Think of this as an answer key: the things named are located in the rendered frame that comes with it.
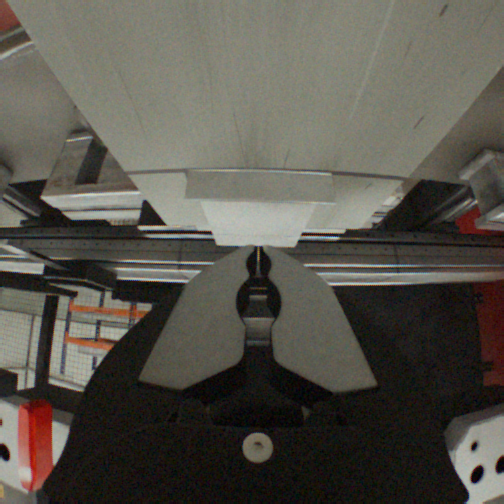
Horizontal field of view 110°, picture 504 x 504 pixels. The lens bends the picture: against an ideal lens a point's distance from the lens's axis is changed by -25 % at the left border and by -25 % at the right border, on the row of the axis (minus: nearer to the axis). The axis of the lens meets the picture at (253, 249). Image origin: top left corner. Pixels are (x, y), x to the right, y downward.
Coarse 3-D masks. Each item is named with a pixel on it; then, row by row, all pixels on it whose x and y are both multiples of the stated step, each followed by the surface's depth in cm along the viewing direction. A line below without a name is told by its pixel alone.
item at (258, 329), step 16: (256, 320) 20; (272, 320) 20; (256, 336) 20; (256, 352) 19; (256, 368) 18; (256, 384) 18; (224, 400) 17; (240, 400) 17; (256, 400) 17; (272, 400) 17; (288, 400) 17; (224, 416) 17; (240, 416) 17; (256, 416) 17; (272, 416) 17; (288, 416) 17
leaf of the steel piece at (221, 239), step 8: (216, 240) 24; (224, 240) 24; (232, 240) 24; (240, 240) 24; (248, 240) 24; (256, 240) 24; (264, 240) 24; (272, 240) 24; (280, 240) 24; (288, 240) 24; (296, 240) 24
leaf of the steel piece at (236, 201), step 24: (192, 168) 13; (216, 168) 13; (240, 168) 13; (192, 192) 13; (216, 192) 13; (240, 192) 13; (264, 192) 13; (288, 192) 13; (312, 192) 13; (216, 216) 19; (240, 216) 19; (264, 216) 19; (288, 216) 19
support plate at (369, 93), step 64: (64, 0) 5; (128, 0) 5; (192, 0) 5; (256, 0) 5; (320, 0) 5; (384, 0) 5; (448, 0) 4; (64, 64) 7; (128, 64) 7; (192, 64) 7; (256, 64) 7; (320, 64) 7; (384, 64) 7; (448, 64) 6; (128, 128) 10; (192, 128) 11; (256, 128) 11; (320, 128) 10; (384, 128) 10; (448, 128) 9; (384, 192) 15
